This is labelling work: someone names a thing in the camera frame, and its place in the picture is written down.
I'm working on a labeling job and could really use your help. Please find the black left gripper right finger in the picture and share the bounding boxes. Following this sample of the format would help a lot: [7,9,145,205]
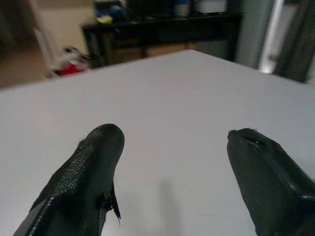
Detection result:
[226,127,315,236]

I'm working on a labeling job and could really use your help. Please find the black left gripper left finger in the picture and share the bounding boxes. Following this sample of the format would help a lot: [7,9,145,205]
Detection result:
[12,123,126,236]

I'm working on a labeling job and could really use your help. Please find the red and white toy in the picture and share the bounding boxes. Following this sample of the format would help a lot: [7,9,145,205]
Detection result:
[53,46,91,77]

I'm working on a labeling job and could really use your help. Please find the silver metal pole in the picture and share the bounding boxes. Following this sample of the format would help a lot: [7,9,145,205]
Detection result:
[260,0,287,74]

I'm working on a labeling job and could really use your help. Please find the dark curtain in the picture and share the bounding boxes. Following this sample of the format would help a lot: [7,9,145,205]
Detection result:
[273,0,315,83]

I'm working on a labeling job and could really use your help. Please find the black side table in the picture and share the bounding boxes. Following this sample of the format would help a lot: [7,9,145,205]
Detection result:
[82,12,243,68]

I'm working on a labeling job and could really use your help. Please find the yellow cloth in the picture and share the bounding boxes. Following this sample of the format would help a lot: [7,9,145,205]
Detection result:
[97,14,113,25]

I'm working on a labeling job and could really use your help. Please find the white box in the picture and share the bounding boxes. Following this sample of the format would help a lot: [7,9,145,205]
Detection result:
[196,0,227,13]

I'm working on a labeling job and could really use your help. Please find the blue and white container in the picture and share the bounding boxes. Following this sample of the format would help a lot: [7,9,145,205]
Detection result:
[174,0,189,17]

